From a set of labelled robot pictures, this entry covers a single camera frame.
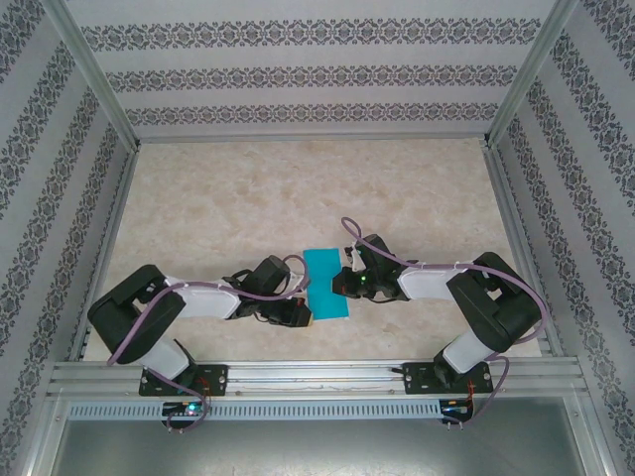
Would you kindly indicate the teal paper sheet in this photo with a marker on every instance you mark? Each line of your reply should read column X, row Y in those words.
column 322, row 282

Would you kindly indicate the aluminium frame leg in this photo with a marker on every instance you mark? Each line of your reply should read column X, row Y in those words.
column 39, row 436
column 593, row 436

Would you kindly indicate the grey sheet metal panel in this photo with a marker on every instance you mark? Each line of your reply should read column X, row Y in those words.
column 317, row 451

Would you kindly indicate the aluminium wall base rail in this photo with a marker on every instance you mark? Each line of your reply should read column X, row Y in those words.
column 312, row 138

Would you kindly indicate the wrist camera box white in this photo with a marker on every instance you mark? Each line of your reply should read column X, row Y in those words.
column 300, row 280
column 354, row 257

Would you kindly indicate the aluminium corner post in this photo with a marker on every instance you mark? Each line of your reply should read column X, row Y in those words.
column 527, row 74
column 96, row 74

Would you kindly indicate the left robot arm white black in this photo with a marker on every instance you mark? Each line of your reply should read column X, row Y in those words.
column 124, row 317

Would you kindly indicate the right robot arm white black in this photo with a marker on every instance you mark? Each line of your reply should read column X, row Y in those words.
column 496, row 307

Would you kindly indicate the aluminium side rail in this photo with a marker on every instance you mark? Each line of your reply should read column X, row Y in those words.
column 507, row 198
column 111, row 223

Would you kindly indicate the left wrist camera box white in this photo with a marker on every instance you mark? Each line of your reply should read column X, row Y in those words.
column 300, row 280

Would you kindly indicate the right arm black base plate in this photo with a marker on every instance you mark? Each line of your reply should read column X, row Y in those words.
column 414, row 379

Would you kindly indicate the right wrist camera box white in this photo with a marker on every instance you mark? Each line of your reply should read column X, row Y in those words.
column 354, row 257

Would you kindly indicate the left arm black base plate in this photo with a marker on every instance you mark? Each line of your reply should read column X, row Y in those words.
column 216, row 381

